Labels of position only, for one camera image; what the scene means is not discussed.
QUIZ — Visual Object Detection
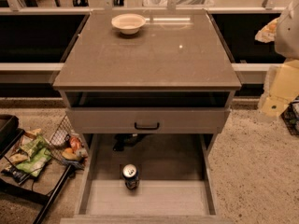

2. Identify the blue pepsi can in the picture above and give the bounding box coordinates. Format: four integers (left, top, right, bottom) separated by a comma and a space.
122, 164, 139, 189

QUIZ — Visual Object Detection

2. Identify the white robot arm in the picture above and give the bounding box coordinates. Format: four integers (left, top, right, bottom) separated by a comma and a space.
255, 0, 299, 117

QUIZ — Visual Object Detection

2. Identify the grey drawer cabinet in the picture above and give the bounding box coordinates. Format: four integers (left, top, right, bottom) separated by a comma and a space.
53, 10, 241, 148

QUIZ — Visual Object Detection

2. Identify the closed grey top drawer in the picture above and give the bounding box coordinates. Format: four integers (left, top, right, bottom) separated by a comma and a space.
65, 107, 230, 133

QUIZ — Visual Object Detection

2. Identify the red snack can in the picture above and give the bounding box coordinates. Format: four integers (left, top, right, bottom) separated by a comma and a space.
69, 136, 82, 151

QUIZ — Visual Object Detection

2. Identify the open grey middle drawer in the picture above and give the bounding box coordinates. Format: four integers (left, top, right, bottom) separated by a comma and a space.
60, 134, 234, 224

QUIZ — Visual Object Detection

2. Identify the white paper bowl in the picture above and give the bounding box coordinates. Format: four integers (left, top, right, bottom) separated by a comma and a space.
111, 14, 146, 35

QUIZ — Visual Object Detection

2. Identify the orange fruit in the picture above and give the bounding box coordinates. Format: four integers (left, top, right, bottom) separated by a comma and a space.
64, 147, 74, 154

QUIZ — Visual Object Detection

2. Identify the green chip bag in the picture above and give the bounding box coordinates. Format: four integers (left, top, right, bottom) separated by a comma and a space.
17, 156, 50, 177

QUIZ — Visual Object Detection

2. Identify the light green snack bag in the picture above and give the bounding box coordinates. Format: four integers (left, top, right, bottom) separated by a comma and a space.
21, 135, 48, 158

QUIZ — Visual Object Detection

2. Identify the dark blue snack bag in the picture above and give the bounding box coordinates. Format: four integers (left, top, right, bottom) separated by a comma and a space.
1, 166, 29, 185

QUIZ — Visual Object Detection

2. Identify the black snack tray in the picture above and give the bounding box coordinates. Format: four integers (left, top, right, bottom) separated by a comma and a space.
0, 114, 75, 224

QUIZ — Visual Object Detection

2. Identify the black drawer handle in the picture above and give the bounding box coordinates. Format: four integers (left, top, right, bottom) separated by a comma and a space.
134, 122, 160, 131

